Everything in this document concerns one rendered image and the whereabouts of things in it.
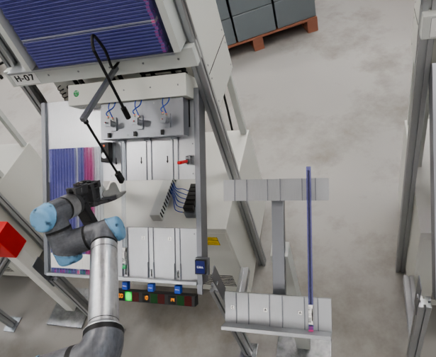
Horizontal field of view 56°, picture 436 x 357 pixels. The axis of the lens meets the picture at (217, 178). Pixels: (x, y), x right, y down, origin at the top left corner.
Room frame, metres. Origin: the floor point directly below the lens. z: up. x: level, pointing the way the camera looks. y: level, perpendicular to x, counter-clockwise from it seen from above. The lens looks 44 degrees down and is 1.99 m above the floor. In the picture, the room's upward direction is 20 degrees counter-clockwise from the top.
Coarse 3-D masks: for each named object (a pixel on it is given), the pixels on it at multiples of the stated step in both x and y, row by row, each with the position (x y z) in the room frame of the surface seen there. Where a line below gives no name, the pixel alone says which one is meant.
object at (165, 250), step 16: (128, 240) 1.07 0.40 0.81; (144, 240) 1.04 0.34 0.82; (160, 240) 1.01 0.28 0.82; (176, 240) 0.98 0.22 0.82; (192, 240) 0.96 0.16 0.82; (128, 256) 1.03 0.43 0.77; (144, 256) 1.00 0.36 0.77; (160, 256) 0.97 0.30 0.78; (176, 256) 0.94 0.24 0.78; (192, 256) 0.92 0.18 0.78; (128, 272) 0.99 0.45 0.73; (144, 272) 0.96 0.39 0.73; (160, 272) 0.93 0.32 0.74; (176, 272) 0.91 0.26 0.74; (192, 272) 0.88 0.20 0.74
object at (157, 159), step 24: (48, 120) 1.55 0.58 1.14; (72, 120) 1.49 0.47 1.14; (96, 120) 1.44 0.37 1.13; (192, 120) 1.24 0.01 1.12; (48, 144) 1.49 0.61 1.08; (72, 144) 1.43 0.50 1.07; (96, 144) 1.38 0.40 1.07; (120, 144) 1.33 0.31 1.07; (144, 144) 1.28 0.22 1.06; (168, 144) 1.23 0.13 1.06; (192, 144) 1.18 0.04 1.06; (48, 168) 1.42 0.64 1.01; (120, 168) 1.27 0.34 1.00; (144, 168) 1.22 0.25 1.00; (168, 168) 1.17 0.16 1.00; (192, 168) 1.13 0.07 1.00
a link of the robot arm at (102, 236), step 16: (96, 224) 0.86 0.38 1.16; (112, 224) 0.84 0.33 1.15; (96, 240) 0.80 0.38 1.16; (112, 240) 0.80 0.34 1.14; (96, 256) 0.74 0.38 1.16; (112, 256) 0.74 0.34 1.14; (96, 272) 0.69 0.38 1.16; (112, 272) 0.69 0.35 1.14; (96, 288) 0.64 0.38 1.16; (112, 288) 0.64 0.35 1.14; (96, 304) 0.60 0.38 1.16; (112, 304) 0.59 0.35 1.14; (96, 320) 0.55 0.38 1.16; (112, 320) 0.54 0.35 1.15; (96, 336) 0.50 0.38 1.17; (112, 336) 0.50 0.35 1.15; (80, 352) 0.48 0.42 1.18; (96, 352) 0.47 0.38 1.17; (112, 352) 0.47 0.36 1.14
